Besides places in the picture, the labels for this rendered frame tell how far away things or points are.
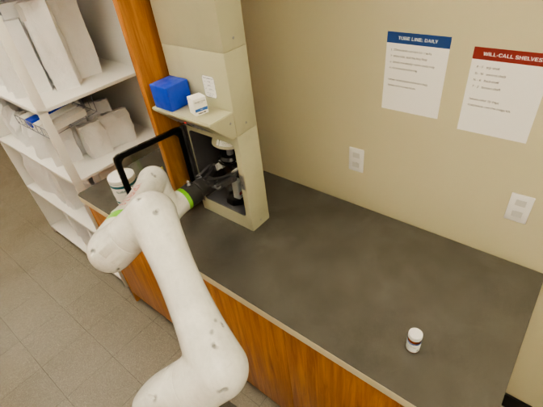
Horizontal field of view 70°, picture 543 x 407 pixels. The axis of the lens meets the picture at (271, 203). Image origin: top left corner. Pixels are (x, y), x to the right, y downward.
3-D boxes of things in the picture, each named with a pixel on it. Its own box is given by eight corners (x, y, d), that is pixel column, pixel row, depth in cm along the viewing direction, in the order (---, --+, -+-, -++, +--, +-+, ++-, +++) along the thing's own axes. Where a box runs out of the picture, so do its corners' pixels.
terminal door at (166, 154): (200, 202, 184) (180, 125, 159) (144, 236, 169) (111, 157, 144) (199, 201, 184) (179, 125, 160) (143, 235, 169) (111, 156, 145)
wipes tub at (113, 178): (132, 188, 208) (124, 164, 199) (147, 195, 201) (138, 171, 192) (111, 201, 201) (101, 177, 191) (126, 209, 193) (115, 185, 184)
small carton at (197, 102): (202, 107, 142) (199, 92, 138) (208, 111, 138) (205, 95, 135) (190, 112, 140) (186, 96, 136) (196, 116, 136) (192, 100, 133)
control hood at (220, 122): (180, 119, 160) (174, 95, 154) (237, 137, 142) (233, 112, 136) (158, 130, 153) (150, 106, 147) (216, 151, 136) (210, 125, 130)
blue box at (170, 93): (175, 97, 152) (170, 74, 147) (192, 102, 147) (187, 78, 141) (155, 106, 146) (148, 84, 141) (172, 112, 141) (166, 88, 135)
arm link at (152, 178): (119, 245, 118) (152, 237, 117) (99, 215, 113) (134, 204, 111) (150, 191, 150) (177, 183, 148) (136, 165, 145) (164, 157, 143)
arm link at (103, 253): (138, 264, 99) (98, 234, 94) (107, 290, 103) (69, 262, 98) (157, 225, 115) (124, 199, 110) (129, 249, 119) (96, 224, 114)
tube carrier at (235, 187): (237, 187, 183) (230, 148, 170) (254, 195, 177) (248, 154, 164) (220, 199, 177) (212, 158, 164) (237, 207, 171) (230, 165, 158)
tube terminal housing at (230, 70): (238, 181, 203) (209, 25, 156) (288, 201, 186) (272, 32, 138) (204, 207, 189) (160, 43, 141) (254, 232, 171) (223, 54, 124)
